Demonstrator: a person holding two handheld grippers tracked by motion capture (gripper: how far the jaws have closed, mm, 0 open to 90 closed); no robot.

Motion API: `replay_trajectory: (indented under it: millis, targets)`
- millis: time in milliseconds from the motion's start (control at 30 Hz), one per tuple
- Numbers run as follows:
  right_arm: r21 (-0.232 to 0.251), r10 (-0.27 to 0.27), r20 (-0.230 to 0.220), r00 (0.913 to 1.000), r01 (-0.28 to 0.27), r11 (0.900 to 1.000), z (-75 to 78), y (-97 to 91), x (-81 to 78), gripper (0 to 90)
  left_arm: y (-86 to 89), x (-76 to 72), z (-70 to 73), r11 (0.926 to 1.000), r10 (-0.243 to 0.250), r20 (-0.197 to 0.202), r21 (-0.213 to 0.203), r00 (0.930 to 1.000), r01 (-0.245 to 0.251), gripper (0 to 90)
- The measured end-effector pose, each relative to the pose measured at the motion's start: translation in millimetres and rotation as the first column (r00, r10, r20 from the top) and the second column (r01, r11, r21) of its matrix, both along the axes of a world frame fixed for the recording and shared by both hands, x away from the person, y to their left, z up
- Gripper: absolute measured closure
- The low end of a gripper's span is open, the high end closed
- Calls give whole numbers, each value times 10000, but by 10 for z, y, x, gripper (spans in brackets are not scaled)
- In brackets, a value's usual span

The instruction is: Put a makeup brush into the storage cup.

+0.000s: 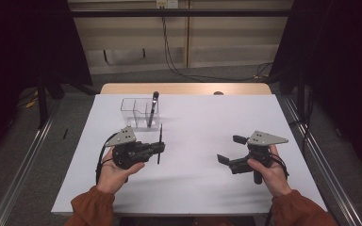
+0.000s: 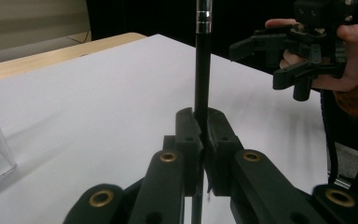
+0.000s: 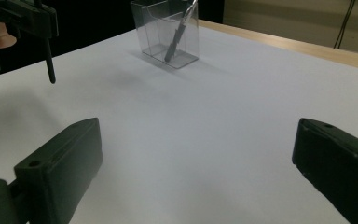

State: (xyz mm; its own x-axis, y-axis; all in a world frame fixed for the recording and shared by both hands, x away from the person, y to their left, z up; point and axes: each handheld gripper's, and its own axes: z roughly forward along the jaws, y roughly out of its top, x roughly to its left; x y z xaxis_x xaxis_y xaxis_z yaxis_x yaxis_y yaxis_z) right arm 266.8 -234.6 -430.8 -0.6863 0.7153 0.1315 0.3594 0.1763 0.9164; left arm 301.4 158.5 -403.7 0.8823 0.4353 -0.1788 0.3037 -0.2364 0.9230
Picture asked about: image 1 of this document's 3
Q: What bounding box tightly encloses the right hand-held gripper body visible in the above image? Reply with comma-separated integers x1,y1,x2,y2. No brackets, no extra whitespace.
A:
229,130,289,186

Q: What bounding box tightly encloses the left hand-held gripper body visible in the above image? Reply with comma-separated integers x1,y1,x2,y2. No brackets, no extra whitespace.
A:
105,125,154,170

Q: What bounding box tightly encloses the thin black eyeliner pencil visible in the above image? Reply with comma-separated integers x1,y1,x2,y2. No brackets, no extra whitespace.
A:
156,122,164,165

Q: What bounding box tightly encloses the black makeup brush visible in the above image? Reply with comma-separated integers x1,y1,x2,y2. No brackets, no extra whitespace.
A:
147,90,160,128

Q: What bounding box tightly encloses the clear acrylic organizer box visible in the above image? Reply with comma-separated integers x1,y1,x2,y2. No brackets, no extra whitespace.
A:
120,97,160,130

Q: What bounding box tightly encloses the person's left hand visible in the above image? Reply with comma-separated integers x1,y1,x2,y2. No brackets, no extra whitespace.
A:
96,147,145,196

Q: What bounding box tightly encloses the person's right hand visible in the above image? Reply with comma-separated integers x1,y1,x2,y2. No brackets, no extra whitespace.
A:
247,144,292,198

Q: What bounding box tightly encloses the white table cover board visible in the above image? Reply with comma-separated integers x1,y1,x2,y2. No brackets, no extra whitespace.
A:
50,93,328,217

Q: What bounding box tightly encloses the wooden table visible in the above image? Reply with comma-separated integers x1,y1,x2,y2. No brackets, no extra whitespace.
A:
99,82,272,96

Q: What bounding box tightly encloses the black curtain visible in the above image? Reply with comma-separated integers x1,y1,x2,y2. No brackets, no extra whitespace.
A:
0,0,92,164
276,0,362,172

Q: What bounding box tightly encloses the black horizontal bar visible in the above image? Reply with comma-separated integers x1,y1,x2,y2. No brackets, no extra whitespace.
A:
70,8,294,19

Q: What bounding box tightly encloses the left hand-held gripper cable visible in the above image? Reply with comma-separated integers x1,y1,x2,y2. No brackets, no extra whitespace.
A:
94,133,120,186

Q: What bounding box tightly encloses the hand-held gripper cable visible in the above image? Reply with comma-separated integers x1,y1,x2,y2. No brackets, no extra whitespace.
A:
94,133,120,186
270,154,290,181

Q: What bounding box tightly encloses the right hand-held gripper cable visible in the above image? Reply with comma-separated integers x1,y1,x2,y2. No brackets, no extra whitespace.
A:
270,154,290,181

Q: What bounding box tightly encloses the metal floor rail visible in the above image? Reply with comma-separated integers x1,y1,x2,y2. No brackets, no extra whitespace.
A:
283,95,362,226
0,100,62,226

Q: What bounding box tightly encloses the black power cable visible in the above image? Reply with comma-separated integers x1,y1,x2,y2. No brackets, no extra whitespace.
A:
161,7,274,83
160,7,265,82

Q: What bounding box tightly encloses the black stand post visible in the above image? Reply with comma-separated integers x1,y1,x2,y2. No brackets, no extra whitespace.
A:
37,73,49,129

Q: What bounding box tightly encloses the vertical wall trim strip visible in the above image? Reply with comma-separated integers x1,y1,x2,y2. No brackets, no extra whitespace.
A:
185,0,192,69

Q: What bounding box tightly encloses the white wall socket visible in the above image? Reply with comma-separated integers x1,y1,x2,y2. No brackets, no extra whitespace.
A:
156,0,179,9

